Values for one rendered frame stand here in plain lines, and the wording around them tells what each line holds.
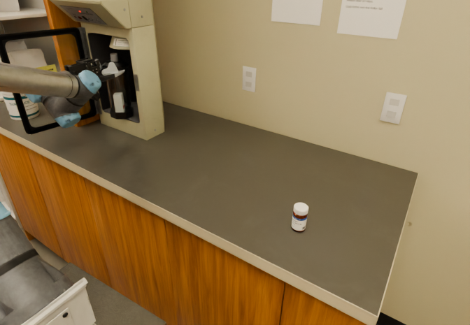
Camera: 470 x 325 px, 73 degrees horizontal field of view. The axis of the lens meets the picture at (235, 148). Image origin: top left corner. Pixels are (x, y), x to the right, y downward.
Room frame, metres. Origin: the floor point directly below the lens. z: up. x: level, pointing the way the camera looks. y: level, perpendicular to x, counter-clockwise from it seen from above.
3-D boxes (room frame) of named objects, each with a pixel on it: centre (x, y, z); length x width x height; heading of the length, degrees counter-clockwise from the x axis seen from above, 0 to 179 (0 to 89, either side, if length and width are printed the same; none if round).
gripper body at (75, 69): (1.21, 0.58, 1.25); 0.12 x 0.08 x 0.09; 147
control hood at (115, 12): (1.29, 0.56, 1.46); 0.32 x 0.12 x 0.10; 57
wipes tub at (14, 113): (1.51, 1.08, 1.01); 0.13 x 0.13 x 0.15
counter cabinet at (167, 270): (1.30, 0.34, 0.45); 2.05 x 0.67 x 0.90; 57
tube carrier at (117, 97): (1.33, 0.51, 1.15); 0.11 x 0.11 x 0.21
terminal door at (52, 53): (1.30, 0.76, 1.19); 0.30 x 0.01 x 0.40; 137
